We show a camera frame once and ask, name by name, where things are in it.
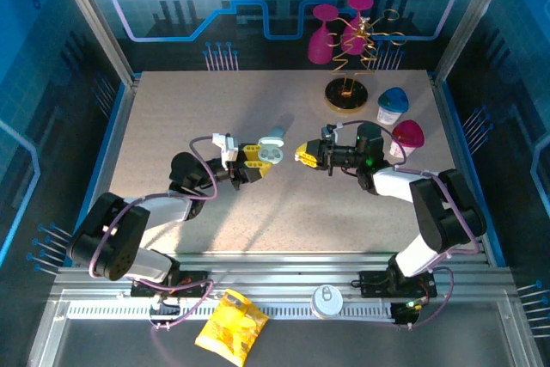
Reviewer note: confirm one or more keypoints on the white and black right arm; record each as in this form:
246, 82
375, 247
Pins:
395, 182

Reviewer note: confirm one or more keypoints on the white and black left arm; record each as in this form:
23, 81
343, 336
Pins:
167, 208

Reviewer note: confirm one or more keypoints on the white cup with blue lid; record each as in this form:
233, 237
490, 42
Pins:
390, 113

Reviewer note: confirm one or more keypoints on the white cup with pink lid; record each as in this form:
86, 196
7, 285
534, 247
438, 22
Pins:
408, 135

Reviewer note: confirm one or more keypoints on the pink wine glass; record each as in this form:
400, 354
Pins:
354, 42
320, 47

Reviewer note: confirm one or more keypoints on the white tin can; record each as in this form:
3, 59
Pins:
327, 301

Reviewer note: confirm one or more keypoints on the yellow snack bag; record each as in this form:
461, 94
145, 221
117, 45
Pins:
232, 328

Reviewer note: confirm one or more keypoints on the black controller board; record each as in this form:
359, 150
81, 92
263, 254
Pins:
406, 313

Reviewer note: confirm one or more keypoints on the aluminium side rail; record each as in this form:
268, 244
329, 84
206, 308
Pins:
449, 126
120, 126

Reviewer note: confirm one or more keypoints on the aluminium frame rail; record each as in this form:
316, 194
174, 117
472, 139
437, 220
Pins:
279, 268

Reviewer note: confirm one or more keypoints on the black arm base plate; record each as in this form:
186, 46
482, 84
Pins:
374, 285
193, 279

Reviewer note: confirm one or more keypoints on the aluminium frame post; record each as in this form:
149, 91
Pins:
95, 19
471, 19

